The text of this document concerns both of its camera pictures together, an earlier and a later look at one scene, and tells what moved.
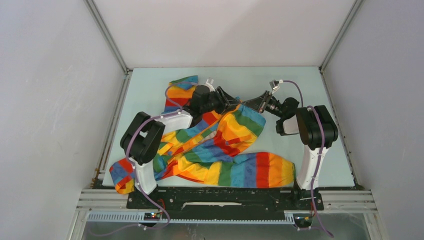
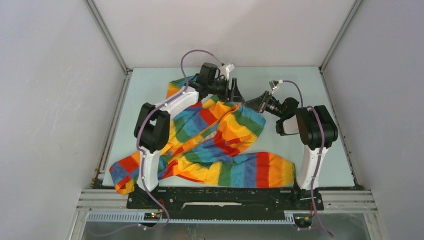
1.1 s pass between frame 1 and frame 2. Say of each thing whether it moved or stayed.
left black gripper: moved
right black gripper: stayed
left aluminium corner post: stayed
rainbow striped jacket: stayed
